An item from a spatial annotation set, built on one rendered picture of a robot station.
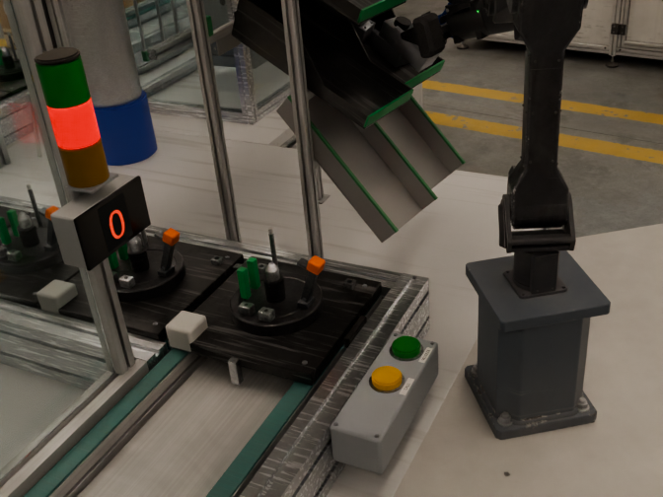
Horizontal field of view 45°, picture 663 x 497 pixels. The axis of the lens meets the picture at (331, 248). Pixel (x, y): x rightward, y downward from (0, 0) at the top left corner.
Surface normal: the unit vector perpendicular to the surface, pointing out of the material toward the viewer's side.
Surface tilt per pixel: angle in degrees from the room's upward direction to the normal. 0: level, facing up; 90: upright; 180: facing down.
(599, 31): 90
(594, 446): 0
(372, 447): 90
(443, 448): 0
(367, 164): 45
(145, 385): 0
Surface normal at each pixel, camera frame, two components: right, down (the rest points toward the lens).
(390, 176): 0.51, -0.43
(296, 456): -0.07, -0.85
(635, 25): -0.58, 0.46
